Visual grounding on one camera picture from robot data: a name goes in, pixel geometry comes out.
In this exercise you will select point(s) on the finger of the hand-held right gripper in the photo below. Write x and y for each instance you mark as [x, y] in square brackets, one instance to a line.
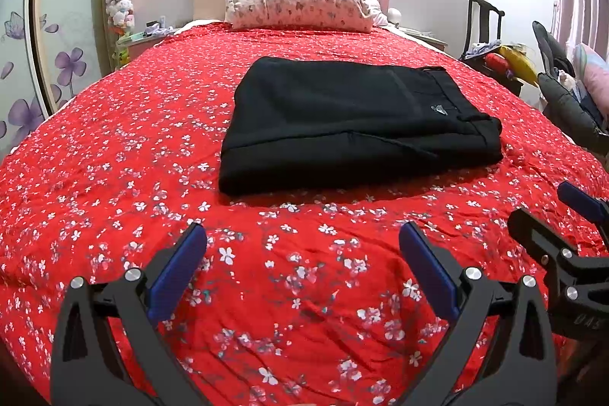
[583, 202]
[537, 230]

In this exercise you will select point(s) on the red floral bedsheet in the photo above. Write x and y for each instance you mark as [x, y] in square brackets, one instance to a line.
[142, 149]

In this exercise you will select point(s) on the purple flower wardrobe door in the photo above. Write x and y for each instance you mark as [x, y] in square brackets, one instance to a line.
[71, 30]
[14, 78]

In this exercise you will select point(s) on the plush toy bouquet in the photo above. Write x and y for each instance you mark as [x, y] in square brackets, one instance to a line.
[119, 1]

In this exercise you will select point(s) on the pastel pillow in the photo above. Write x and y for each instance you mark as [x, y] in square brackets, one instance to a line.
[594, 73]

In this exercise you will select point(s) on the yellow cloth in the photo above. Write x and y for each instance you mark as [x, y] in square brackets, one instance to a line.
[518, 63]

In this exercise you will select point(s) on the black wooden chair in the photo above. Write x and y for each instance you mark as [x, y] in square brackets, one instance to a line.
[476, 20]

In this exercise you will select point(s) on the black pants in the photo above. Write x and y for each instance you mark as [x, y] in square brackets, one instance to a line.
[342, 120]

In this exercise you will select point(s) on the floral print pillow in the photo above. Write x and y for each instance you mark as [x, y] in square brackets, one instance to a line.
[299, 1]

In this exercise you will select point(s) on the red cloth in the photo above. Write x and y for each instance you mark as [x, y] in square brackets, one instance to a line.
[495, 62]

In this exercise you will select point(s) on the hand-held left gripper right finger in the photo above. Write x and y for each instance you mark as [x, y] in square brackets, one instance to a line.
[428, 273]

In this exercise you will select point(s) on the white patterned cloth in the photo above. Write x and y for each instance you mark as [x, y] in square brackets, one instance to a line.
[478, 49]

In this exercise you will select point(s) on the white bedside table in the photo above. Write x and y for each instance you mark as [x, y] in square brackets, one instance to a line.
[426, 37]

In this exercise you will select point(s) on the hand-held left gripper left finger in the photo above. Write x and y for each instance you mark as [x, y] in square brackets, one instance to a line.
[176, 273]

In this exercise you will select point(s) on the grey padded jacket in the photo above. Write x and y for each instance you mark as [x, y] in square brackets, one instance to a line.
[566, 106]

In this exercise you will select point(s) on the white round lamp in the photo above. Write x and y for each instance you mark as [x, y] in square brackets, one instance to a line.
[394, 13]

